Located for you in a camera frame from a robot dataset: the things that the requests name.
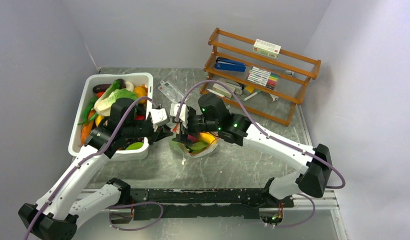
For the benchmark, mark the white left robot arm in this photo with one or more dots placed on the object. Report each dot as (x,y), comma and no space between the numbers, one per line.
(58,214)

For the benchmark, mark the white plastic bin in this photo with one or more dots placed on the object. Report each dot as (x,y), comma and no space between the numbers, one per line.
(138,78)

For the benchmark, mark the yellow sticky note block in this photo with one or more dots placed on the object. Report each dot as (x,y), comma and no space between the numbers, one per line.
(248,90)

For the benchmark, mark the wooden desk shelf rack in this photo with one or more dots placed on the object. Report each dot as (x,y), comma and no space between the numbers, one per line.
(295,73)

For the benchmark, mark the white marker pen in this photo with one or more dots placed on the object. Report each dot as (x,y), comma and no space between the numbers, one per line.
(216,93)

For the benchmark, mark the white green box top shelf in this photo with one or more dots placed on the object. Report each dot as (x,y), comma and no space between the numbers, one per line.
(266,49)

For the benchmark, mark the white green box shelf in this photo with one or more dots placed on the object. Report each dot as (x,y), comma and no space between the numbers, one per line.
(223,89)
(266,49)

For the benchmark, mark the white green box lower shelf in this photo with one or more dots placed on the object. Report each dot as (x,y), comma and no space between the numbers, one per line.
(223,89)

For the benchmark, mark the orange bell pepper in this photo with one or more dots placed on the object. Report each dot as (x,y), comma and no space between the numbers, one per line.
(140,92)

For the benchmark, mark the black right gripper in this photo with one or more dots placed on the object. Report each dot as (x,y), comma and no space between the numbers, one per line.
(183,132)

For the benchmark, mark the white mushroom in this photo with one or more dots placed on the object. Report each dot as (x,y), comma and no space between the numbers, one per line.
(129,86)

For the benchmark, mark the green chili pepper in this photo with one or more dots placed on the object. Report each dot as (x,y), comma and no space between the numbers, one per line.
(85,114)

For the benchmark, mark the green romaine lettuce leaf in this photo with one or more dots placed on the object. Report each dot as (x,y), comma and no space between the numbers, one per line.
(193,149)

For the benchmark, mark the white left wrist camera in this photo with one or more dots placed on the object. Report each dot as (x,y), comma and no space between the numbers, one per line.
(159,117)

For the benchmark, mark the blue stapler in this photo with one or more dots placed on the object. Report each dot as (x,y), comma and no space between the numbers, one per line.
(226,64)

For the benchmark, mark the white correction tape dispenser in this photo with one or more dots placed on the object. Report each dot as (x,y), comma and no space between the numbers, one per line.
(237,88)

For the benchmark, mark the orange carrot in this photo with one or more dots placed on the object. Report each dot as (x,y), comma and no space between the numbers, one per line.
(87,126)

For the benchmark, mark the purple sweet potato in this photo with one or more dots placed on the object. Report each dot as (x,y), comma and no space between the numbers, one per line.
(191,138)

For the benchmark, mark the yellow banana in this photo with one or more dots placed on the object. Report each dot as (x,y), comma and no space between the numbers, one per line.
(207,138)

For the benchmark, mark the clear zip top bag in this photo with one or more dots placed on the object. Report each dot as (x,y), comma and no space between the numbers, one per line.
(210,149)

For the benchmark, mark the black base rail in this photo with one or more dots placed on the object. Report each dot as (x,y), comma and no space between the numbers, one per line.
(190,203)

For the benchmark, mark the coloured marker set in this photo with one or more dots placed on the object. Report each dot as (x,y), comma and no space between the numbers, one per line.
(263,77)

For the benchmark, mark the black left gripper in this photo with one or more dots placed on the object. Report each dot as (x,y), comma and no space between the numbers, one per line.
(159,133)

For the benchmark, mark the green white cabbage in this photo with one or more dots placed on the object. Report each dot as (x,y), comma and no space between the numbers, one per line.
(104,103)

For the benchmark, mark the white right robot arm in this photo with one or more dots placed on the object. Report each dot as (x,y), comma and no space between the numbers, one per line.
(311,164)

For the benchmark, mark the dark eggplant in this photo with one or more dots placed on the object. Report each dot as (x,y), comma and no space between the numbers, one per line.
(117,84)

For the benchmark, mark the packaged protractor ruler set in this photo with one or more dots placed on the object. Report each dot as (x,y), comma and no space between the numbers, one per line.
(173,93)

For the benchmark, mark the green capped marker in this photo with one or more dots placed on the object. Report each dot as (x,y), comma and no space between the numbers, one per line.
(251,95)

